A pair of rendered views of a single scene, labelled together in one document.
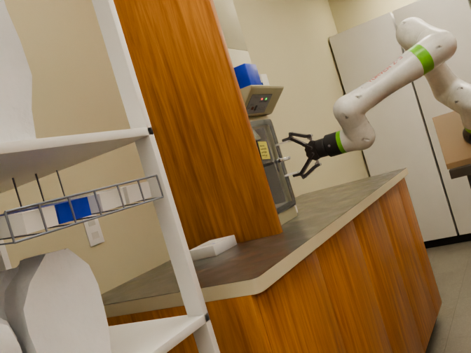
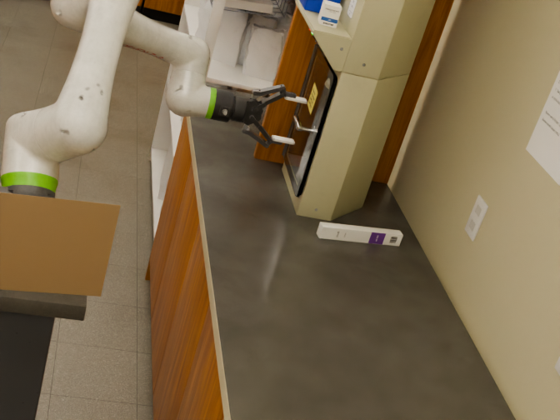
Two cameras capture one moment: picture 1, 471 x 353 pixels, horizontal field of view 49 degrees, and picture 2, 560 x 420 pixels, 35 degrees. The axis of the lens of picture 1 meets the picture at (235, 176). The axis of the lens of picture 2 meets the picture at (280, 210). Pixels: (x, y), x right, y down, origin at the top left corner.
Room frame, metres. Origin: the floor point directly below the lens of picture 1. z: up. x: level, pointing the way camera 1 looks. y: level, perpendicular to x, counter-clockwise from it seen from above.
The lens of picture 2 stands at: (3.95, -1.99, 2.10)
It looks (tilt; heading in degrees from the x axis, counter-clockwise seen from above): 25 degrees down; 134
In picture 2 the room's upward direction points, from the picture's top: 17 degrees clockwise
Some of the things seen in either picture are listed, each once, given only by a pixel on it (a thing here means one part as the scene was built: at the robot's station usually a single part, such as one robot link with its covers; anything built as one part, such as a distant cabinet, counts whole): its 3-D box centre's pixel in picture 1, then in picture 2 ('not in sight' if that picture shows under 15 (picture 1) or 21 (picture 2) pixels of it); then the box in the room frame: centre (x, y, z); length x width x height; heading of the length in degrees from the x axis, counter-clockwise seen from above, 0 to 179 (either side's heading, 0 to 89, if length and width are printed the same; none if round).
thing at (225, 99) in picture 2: (333, 144); (222, 106); (2.06, -0.42, 1.20); 0.12 x 0.06 x 0.09; 150
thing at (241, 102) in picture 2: (316, 149); (247, 110); (2.09, -0.35, 1.20); 0.09 x 0.07 x 0.08; 60
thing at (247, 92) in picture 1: (259, 101); (317, 33); (2.12, -0.19, 1.46); 0.32 x 0.12 x 0.10; 150
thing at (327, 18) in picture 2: (260, 82); (329, 13); (2.17, -0.22, 1.54); 0.05 x 0.05 x 0.06; 55
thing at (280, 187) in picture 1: (268, 166); (307, 120); (2.15, -0.15, 1.19); 0.30 x 0.01 x 0.40; 150
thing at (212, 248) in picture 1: (212, 247); not in sight; (1.92, 0.16, 0.96); 0.16 x 0.12 x 0.04; 150
